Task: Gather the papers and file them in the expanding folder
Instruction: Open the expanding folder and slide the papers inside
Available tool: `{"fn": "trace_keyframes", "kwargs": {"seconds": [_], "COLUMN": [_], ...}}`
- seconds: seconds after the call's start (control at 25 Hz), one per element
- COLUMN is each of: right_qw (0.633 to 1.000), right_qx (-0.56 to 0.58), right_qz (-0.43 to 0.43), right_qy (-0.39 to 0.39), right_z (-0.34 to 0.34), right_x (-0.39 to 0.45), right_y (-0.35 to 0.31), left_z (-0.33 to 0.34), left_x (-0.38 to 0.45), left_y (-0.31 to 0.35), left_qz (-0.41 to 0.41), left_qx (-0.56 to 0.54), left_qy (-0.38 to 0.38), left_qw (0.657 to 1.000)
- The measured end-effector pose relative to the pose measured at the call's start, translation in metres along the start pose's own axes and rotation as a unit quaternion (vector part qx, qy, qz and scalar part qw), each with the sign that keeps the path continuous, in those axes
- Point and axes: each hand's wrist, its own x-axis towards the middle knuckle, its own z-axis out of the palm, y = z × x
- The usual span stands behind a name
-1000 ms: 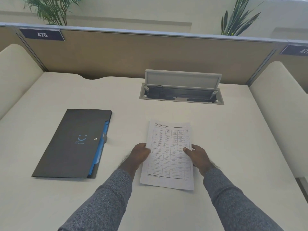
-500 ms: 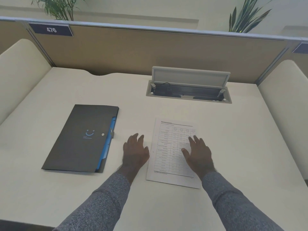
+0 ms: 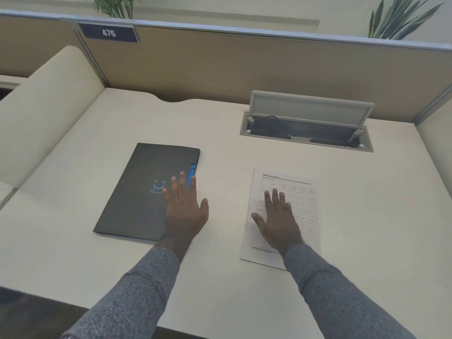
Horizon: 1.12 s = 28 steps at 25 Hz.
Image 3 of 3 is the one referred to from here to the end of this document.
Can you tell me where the person's left forearm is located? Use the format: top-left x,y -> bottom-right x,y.
61,239 -> 191,339

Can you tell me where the dark grey folder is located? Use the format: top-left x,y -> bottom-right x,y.
93,143 -> 201,242

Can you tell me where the green broad-leaf plant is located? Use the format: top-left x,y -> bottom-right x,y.
368,0 -> 445,40

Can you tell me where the person's right hand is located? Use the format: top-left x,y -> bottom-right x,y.
251,189 -> 306,257

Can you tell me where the beige desk partition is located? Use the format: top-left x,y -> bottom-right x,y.
0,10 -> 452,125

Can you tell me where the green palm plant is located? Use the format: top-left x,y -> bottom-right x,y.
76,0 -> 142,19

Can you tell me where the cream side divider panel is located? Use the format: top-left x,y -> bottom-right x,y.
415,98 -> 452,206
0,45 -> 106,190

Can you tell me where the person's left hand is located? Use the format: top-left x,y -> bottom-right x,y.
162,171 -> 210,248

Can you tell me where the grey desk cable box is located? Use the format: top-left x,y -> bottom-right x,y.
240,90 -> 376,153

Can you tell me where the black power plug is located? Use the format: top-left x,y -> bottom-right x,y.
254,116 -> 284,137

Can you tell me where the blue paper insert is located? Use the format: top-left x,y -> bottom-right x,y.
186,162 -> 198,197

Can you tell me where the person's right forearm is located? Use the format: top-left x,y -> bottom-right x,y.
282,242 -> 418,339

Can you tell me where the dark blue number sign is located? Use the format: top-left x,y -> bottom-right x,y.
77,22 -> 139,43

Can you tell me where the printed paper sheet with table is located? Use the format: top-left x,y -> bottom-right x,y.
240,169 -> 322,271

